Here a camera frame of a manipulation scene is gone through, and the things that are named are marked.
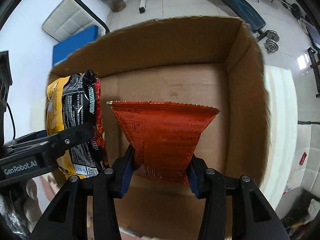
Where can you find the white chair blue cushion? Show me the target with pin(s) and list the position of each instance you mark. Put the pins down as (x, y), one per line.
(72, 24)

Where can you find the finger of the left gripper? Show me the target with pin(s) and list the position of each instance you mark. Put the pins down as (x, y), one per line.
(69, 138)

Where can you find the orange chip bag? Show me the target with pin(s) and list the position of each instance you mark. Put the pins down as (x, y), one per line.
(163, 134)

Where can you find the dark wooden chair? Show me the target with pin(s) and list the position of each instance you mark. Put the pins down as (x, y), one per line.
(315, 67)

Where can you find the small red packet on chair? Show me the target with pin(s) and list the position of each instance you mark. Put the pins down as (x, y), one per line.
(301, 162)

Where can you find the yellow black snack bag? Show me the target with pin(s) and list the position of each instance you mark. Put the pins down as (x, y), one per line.
(72, 101)

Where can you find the chrome dumbbell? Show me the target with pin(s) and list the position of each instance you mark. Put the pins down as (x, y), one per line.
(271, 43)

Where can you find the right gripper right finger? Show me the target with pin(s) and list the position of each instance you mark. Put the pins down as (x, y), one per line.
(252, 215)

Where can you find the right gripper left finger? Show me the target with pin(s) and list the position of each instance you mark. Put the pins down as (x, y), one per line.
(66, 215)

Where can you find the cardboard snack box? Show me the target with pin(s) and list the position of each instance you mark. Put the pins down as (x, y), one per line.
(175, 89)

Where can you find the striped cat table mat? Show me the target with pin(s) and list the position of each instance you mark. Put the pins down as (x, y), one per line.
(282, 133)

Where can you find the white padded chair right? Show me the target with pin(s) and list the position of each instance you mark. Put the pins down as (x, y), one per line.
(307, 175)

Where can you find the floor barbell black plates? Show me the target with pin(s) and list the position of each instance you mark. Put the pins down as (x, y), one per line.
(294, 8)

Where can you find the blue sit-up bench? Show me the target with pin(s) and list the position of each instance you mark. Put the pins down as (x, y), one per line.
(245, 11)

